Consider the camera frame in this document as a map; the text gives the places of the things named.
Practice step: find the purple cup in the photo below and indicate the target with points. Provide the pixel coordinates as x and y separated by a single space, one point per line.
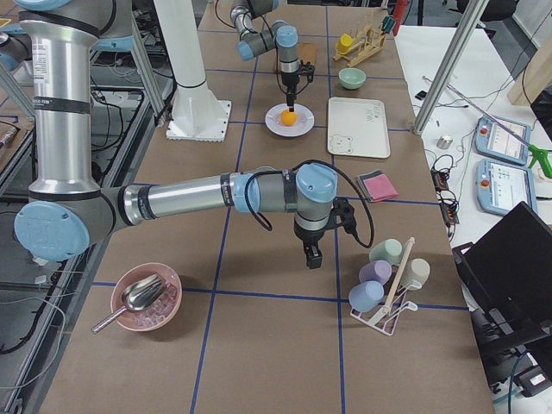
378 270

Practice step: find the yellow mug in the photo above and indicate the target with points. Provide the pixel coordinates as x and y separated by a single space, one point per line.
344 44

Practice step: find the pink cloth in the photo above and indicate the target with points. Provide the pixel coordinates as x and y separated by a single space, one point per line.
390 190

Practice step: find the wooden dish rack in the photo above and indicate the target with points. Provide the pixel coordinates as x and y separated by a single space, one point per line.
368 41

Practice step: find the dark green mug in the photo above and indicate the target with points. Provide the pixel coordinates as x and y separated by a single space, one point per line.
387 25

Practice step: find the pink bowl with ice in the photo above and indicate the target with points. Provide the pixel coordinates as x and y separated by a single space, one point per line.
157 305

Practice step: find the white round plate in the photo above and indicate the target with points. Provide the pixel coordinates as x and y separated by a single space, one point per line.
304 124

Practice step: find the aluminium frame post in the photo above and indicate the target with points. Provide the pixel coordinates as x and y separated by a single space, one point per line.
460 39

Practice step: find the blue cup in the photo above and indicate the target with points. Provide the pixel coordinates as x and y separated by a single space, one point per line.
366 295

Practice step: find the cream bear tray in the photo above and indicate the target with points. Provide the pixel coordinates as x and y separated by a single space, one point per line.
357 127

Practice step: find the upper teach pendant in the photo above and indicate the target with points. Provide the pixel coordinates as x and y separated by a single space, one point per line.
493 141

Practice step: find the small metal cylinder weight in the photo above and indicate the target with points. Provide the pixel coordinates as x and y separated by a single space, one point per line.
444 142

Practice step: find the brown wooden tray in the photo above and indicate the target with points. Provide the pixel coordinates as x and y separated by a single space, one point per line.
307 53

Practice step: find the red fire extinguisher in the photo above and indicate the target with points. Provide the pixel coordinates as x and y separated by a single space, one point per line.
399 11

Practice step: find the teach pendant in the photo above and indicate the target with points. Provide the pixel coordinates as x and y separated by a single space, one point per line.
493 141
501 186

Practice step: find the white wire cup rack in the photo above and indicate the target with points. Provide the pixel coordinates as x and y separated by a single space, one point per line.
383 317

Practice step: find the grey cloth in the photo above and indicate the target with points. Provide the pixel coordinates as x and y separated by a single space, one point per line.
366 177

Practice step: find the green ceramic bowl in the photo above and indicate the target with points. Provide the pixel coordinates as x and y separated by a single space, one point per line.
351 78

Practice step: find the lower teach pendant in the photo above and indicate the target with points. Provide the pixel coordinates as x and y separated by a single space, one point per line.
501 186

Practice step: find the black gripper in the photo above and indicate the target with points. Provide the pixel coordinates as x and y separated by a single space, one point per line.
289 80
309 236

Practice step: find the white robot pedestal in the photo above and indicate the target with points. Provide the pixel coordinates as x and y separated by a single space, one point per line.
197 114

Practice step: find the beige cup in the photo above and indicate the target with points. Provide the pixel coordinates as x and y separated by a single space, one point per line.
416 270

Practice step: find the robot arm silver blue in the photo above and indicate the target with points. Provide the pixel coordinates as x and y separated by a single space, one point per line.
68 210
279 36

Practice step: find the metal reacher grabber tool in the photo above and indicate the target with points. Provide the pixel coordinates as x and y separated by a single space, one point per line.
539 155

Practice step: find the orange fruit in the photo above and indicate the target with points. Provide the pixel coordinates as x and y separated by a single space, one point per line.
288 118

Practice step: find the light green cup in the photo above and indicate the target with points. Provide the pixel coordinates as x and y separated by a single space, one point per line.
390 250

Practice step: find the metal scoop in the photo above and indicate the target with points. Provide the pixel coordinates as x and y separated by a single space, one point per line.
137 297

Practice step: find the black laptop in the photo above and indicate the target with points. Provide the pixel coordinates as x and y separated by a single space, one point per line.
508 273

